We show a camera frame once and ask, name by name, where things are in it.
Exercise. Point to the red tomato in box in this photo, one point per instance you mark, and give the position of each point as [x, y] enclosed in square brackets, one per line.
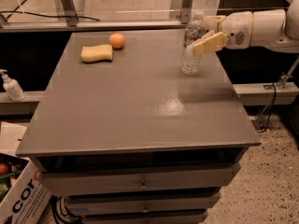
[4, 168]

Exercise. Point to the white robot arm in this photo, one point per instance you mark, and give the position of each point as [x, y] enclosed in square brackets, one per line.
[275, 29]

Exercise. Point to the grey drawer cabinet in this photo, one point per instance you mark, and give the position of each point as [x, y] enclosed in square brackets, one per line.
[136, 112]

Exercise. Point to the orange fruit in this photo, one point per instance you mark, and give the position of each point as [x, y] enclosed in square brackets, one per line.
[117, 41]

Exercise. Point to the bottom grey drawer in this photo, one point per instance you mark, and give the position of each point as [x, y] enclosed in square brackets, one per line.
[167, 217]

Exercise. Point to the white pump dispenser bottle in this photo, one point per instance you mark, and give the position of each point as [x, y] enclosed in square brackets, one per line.
[12, 87]

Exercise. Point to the grey drawer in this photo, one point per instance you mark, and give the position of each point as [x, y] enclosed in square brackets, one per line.
[143, 204]
[120, 181]
[167, 217]

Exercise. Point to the yellow sponge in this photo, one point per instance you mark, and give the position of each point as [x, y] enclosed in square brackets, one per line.
[96, 53]

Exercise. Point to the white cardboard box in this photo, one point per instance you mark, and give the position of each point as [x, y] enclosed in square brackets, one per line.
[26, 200]

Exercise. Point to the middle grey drawer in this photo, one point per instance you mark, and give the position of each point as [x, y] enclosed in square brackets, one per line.
[143, 204]

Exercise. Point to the clear plastic water bottle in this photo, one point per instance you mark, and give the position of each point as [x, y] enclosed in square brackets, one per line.
[194, 30]

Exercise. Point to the top grey drawer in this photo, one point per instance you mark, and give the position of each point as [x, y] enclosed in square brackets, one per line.
[120, 181]

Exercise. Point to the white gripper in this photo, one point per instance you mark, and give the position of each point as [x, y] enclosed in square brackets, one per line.
[237, 29]

